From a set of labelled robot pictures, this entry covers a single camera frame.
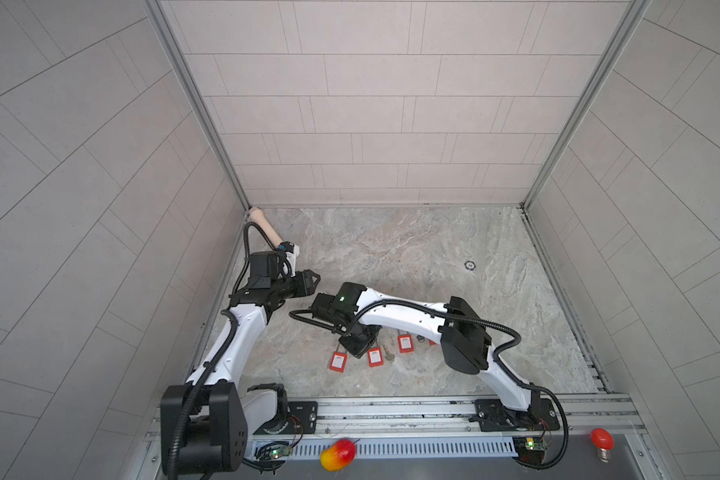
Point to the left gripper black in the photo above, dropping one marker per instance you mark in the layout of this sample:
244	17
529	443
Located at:
301	282

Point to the red yellow mango toy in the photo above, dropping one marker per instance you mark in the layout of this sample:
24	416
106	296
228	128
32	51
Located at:
339	455

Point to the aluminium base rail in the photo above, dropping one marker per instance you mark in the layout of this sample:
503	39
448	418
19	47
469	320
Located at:
444	427

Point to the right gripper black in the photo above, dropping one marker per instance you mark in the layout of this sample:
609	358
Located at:
358	348

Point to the red light bulb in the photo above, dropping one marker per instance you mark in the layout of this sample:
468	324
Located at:
603	442

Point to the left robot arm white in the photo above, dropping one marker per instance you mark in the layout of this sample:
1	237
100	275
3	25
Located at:
205	422

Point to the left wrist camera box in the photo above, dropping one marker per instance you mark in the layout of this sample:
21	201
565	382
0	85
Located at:
291	252

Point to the red padlock with label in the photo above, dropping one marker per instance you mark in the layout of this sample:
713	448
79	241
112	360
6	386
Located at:
405	343

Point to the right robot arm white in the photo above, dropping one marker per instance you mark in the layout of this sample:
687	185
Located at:
470	345

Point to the beige cylinder peg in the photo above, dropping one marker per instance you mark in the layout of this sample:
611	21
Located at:
258	217

